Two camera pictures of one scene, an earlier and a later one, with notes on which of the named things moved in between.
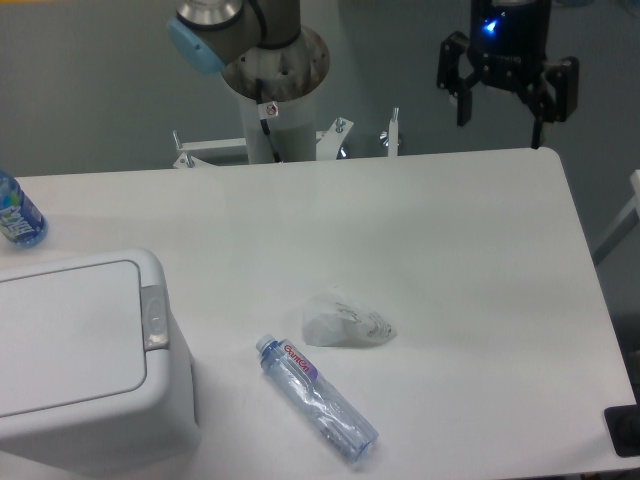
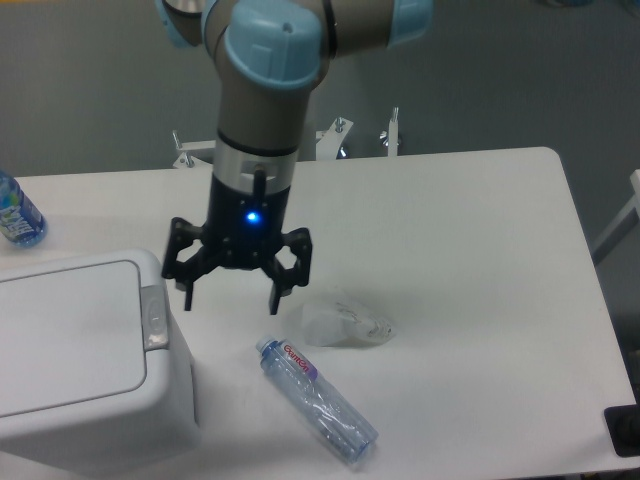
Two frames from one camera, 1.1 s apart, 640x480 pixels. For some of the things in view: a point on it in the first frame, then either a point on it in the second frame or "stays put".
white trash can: x=92 y=383 stays put
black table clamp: x=623 y=424 stays put
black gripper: x=508 y=48 → x=244 y=227
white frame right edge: x=628 y=220 stays put
